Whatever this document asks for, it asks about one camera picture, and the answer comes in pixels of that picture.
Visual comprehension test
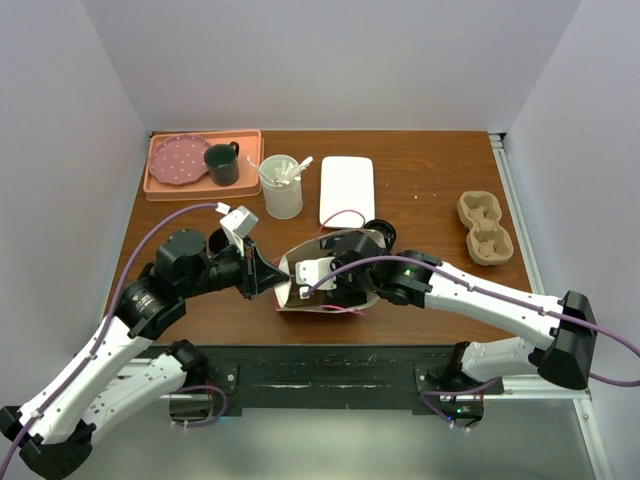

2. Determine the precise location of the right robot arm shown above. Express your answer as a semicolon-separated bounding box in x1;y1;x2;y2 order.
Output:
310;231;597;393

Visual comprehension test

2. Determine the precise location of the pink cakes paper bag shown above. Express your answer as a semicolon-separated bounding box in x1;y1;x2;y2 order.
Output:
274;225;389;315

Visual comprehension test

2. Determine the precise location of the frosted white utensil cup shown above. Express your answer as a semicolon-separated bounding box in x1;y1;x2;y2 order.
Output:
260;179;303;220

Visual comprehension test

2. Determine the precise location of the cardboard cup carrier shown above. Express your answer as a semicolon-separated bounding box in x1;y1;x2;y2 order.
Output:
457;191;514;266

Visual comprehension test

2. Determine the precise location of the aluminium frame rail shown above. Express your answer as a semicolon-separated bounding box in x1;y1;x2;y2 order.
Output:
492;132;616;480

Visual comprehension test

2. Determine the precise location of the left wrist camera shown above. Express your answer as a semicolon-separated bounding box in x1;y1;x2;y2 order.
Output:
220;206;259;251

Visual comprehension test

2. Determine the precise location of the black mounting base rail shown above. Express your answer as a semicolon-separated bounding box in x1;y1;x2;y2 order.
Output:
148;344;506;419

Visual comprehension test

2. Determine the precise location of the wrapped white utensil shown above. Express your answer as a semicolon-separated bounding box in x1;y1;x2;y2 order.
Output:
246;155;313;187

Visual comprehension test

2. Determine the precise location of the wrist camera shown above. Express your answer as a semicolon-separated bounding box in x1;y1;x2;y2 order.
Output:
295;257;336;299
220;206;259;251

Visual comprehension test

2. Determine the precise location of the pink polka dot plate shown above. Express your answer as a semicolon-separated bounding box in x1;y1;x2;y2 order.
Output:
148;134;211;187

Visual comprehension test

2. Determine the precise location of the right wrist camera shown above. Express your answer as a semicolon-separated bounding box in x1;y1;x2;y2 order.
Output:
295;257;336;299

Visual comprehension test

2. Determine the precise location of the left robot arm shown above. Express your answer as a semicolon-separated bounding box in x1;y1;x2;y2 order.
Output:
1;229;289;479

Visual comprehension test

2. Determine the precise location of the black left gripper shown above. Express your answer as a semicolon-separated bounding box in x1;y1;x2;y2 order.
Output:
181;234;290;299

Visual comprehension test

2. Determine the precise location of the black coffee cup stack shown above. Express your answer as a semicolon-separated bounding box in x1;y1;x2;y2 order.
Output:
208;228;229;255

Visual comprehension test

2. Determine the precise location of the dark green mug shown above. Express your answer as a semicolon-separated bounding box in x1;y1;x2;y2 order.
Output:
204;141;240;187

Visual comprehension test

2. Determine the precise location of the salmon pink tray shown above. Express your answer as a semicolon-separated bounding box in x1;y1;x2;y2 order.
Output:
142;130;264;202

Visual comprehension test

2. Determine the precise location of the white rectangular plate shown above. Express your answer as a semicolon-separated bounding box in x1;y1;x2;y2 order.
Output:
319;156;376;229

